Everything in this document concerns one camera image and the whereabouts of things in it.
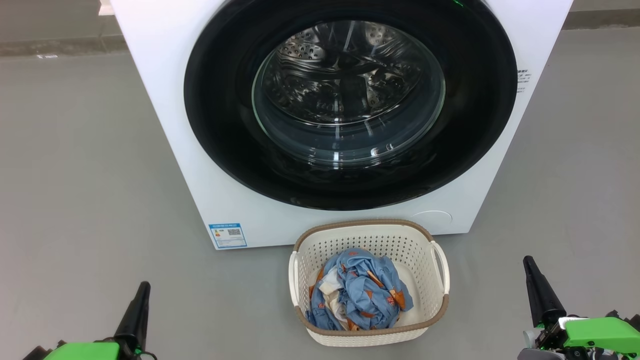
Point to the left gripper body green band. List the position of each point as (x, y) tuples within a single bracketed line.
[(82, 351)]

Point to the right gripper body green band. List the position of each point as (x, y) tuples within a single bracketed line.
[(600, 332)]

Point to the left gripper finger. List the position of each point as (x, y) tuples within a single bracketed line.
[(134, 315)]

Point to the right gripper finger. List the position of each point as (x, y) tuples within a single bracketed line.
[(542, 300)]

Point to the blue orange-print garment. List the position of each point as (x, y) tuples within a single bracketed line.
[(372, 290)]

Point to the black-rimmed glass washer door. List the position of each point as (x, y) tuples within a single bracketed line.
[(220, 125)]

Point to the white front-load washing machine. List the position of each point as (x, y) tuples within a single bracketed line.
[(160, 100)]

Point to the stainless steel washing machine drum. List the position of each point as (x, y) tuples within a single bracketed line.
[(320, 75)]

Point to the blue energy label sticker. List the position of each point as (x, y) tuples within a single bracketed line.
[(227, 235)]

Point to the cream perforated laundry basket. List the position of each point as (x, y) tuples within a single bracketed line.
[(425, 250)]

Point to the round white filter cover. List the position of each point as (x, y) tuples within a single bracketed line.
[(433, 220)]

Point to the small printed text label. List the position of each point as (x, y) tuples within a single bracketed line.
[(523, 81)]

